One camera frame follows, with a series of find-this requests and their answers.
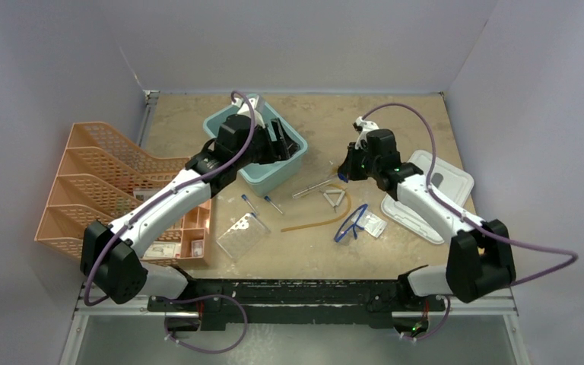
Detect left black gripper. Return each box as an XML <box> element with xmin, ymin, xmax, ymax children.
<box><xmin>234</xmin><ymin>119</ymin><xmax>299</xmax><ymax>170</ymax></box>

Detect white clay pipe triangle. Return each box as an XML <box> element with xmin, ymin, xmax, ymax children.
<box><xmin>320</xmin><ymin>189</ymin><xmax>346</xmax><ymax>211</ymax></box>

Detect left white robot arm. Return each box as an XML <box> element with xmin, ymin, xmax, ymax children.
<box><xmin>80</xmin><ymin>114</ymin><xmax>300</xmax><ymax>311</ymax></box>

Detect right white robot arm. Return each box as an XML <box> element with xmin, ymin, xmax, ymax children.
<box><xmin>338</xmin><ymin>126</ymin><xmax>516</xmax><ymax>309</ymax></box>

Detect teal plastic bin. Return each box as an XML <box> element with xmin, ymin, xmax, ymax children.
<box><xmin>202</xmin><ymin>99</ymin><xmax>308</xmax><ymax>197</ymax></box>

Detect right blue cap tube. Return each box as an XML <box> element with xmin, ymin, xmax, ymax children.
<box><xmin>264</xmin><ymin>195</ymin><xmax>284</xmax><ymax>215</ymax></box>

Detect blue safety glasses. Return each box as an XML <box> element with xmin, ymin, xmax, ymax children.
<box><xmin>333</xmin><ymin>204</ymin><xmax>368</xmax><ymax>245</ymax></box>

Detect small clear plastic bag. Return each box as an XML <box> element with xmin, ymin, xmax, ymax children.
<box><xmin>359</xmin><ymin>211</ymin><xmax>388</xmax><ymax>239</ymax></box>

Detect amber rubber tubing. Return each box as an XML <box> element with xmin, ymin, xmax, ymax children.
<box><xmin>280</xmin><ymin>183</ymin><xmax>352</xmax><ymax>233</ymax></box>

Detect clear plastic box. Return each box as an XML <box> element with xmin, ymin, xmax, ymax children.
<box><xmin>216</xmin><ymin>212</ymin><xmax>271</xmax><ymax>261</ymax></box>

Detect white plastic bin lid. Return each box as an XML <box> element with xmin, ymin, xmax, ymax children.
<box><xmin>380</xmin><ymin>158</ymin><xmax>480</xmax><ymax>244</ymax></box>

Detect orange compartment tray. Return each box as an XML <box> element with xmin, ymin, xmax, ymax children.
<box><xmin>141</xmin><ymin>200</ymin><xmax>214</xmax><ymax>269</ymax></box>

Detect orange file organizer rack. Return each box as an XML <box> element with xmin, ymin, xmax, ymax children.
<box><xmin>35</xmin><ymin>122</ymin><xmax>188</xmax><ymax>260</ymax></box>

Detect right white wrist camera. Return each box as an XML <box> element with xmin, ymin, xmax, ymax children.
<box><xmin>353</xmin><ymin>116</ymin><xmax>379</xmax><ymax>149</ymax></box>

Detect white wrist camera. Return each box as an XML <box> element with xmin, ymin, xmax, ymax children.
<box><xmin>232</xmin><ymin>95</ymin><xmax>265</xmax><ymax>127</ymax></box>
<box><xmin>353</xmin><ymin>116</ymin><xmax>379</xmax><ymax>149</ymax></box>

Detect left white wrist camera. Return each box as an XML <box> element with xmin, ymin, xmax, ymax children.
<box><xmin>232</xmin><ymin>95</ymin><xmax>265</xmax><ymax>127</ymax></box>

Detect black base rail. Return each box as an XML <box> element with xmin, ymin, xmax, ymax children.
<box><xmin>72</xmin><ymin>278</ymin><xmax>517</xmax><ymax>332</ymax></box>

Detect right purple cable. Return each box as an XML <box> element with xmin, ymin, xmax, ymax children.
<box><xmin>360</xmin><ymin>103</ymin><xmax>579</xmax><ymax>344</ymax></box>

